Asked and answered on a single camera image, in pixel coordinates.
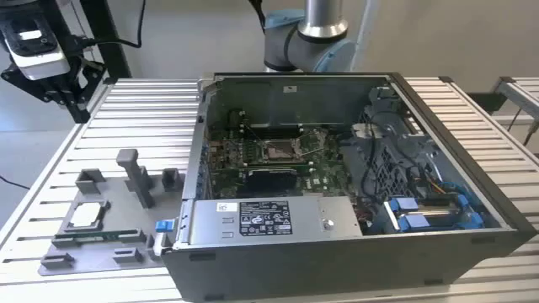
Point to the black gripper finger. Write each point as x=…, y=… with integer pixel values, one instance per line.
x=34, y=89
x=80, y=104

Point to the silver CPU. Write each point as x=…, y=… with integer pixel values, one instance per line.
x=85, y=214

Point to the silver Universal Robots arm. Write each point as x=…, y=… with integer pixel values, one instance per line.
x=303, y=47

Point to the RAM slot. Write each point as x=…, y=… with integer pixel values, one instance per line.
x=273, y=126
x=275, y=163

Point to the CPU socket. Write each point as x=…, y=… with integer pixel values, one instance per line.
x=280, y=151

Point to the grey parts rack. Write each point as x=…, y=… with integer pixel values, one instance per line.
x=125, y=217

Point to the green RAM stick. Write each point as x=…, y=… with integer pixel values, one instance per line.
x=110, y=235

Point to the blue case latch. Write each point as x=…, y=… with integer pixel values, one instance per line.
x=162, y=226

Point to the black heatsink block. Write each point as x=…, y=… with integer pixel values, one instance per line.
x=271, y=181

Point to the metal locking lever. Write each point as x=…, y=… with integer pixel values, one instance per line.
x=315, y=150

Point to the green motherboard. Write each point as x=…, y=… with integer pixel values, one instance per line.
x=324, y=176

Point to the silver power supply unit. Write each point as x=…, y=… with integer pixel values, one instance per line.
x=307, y=217

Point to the grey drive cage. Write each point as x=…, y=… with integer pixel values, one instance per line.
x=391, y=151

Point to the dark grey PC case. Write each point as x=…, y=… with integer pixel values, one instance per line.
x=315, y=271

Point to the blue disk carrier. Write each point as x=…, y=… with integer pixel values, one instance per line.
x=415, y=222
x=405, y=203

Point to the metal slat side table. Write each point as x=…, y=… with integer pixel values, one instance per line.
x=521, y=91

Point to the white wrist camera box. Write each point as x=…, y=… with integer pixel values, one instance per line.
x=37, y=63

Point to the black frame post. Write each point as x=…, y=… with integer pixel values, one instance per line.
x=114, y=47

